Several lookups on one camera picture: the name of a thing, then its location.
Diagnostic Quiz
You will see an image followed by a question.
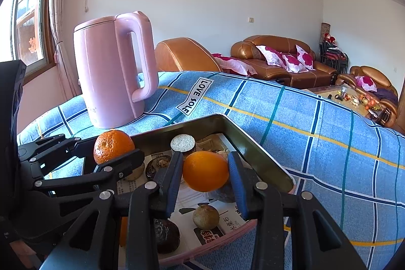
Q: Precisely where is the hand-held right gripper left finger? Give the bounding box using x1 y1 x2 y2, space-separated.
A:
43 151 184 270

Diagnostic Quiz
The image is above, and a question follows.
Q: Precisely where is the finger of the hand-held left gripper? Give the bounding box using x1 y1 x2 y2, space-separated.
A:
33 149 145 191
17 135 97 163

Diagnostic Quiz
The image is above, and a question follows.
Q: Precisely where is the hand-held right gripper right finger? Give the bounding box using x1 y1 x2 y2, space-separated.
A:
228 151 369 270

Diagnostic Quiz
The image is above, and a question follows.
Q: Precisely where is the purple-brown round fruit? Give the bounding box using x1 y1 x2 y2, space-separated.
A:
213 183 237 203

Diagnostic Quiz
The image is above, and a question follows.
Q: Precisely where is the small yellow-tan round fruit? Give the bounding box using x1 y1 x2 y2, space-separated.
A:
124 162 146 181

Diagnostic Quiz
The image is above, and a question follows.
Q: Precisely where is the small orange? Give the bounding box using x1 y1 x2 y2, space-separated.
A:
93 130 136 164
119 216 129 247

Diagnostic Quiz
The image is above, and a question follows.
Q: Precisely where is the dark mangosteen with tan top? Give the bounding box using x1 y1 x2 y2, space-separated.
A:
146 154 174 179

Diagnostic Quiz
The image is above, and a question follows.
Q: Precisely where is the large smooth orange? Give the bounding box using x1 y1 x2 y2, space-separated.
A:
183 151 230 192

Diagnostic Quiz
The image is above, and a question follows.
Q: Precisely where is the pink rectangular tin box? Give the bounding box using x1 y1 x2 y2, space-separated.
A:
115 113 297 268

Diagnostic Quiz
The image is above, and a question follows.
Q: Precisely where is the small olive-brown round fruit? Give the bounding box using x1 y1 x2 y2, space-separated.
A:
193 205 220 230

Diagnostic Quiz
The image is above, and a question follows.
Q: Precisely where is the foil-wrapped cylinder snack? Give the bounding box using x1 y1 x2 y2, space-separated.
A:
171 133 197 153

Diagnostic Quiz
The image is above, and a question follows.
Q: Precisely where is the dark maroon mangosteen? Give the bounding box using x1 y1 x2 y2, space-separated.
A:
154 218 181 255

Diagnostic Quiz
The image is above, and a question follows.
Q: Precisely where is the blue plaid cloth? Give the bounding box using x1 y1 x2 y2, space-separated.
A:
17 70 405 270

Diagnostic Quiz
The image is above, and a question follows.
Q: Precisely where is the pink electric kettle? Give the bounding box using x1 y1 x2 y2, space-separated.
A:
73 11 159 129

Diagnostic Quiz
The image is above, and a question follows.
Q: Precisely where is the brown leather armchair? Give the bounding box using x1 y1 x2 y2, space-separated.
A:
154 37 224 73
336 65 398 128

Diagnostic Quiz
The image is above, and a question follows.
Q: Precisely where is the beige curtain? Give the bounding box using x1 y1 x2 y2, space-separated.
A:
49 0 79 96

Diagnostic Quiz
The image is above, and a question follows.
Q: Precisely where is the wooden coffee table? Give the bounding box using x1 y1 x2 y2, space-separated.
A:
312 84 385 123

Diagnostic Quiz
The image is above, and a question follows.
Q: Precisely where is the white pillow with red flowers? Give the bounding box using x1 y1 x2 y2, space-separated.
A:
256 45 287 66
281 54 309 73
355 76 378 92
296 44 316 70

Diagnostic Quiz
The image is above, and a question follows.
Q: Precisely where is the brown leather three-seat sofa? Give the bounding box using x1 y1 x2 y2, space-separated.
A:
230 35 338 87

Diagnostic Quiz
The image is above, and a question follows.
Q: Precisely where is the pile of assorted fruit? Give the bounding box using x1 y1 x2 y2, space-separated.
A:
348 94 382 112

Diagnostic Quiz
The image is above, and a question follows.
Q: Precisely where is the stack of black chairs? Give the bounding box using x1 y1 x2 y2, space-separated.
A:
319 42 349 73

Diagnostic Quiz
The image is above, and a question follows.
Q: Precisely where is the purple cloth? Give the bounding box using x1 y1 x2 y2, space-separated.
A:
373 87 398 103

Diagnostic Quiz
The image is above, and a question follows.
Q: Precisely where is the window with wooden frame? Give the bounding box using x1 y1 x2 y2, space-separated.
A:
0 0 54 74

